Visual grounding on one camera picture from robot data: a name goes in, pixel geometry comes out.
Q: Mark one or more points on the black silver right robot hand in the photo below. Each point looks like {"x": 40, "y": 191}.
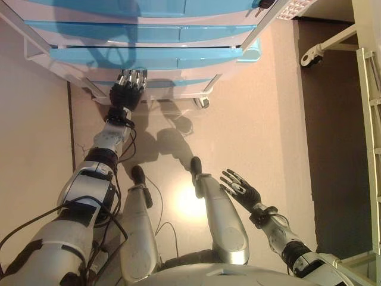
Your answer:
{"x": 247, "y": 193}

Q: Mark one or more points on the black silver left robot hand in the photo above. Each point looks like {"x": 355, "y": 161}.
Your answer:
{"x": 125, "y": 95}

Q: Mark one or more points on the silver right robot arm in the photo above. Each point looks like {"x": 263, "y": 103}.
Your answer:
{"x": 282, "y": 235}

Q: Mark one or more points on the silver right robot leg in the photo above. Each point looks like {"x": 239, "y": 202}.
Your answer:
{"x": 223, "y": 220}

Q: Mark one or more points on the grey robot torso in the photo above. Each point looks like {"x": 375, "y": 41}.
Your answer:
{"x": 232, "y": 275}

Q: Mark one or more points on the white side bin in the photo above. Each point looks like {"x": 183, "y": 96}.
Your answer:
{"x": 31, "y": 50}

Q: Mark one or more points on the waste bin with blue lid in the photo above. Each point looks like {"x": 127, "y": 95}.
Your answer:
{"x": 251, "y": 52}

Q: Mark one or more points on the white hospital bed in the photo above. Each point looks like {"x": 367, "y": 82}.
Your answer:
{"x": 370, "y": 134}

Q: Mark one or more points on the white medical cart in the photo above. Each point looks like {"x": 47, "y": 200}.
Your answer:
{"x": 256, "y": 32}

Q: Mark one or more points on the bed caster wheel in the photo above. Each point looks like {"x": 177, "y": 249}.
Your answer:
{"x": 311, "y": 58}

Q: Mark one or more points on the cart lock keys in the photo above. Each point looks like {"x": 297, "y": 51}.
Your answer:
{"x": 265, "y": 5}

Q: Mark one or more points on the white perforated side basket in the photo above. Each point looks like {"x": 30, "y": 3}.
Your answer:
{"x": 294, "y": 9}

